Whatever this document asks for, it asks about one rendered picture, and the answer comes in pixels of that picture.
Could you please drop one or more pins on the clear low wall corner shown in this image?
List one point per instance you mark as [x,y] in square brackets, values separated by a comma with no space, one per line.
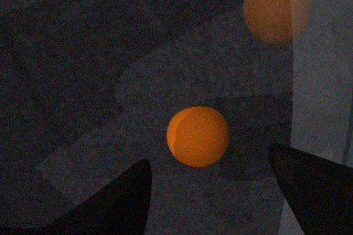
[347,159]

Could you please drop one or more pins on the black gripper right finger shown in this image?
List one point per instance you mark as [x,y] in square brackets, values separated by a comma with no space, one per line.
[319,192]

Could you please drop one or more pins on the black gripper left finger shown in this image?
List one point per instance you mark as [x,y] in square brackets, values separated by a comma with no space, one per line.
[121,208]

